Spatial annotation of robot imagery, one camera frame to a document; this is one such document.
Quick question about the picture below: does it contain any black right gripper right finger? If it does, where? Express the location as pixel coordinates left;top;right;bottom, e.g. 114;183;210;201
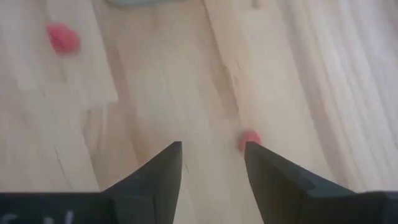
244;142;358;224

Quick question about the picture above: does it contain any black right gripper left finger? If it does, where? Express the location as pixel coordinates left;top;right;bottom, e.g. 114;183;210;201
104;141;183;224

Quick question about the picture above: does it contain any small pink produce piece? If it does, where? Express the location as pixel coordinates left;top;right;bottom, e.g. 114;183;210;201
45;23;81;56
238;129;262;153

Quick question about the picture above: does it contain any white plastic bin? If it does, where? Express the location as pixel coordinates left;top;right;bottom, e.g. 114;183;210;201
104;0;186;7

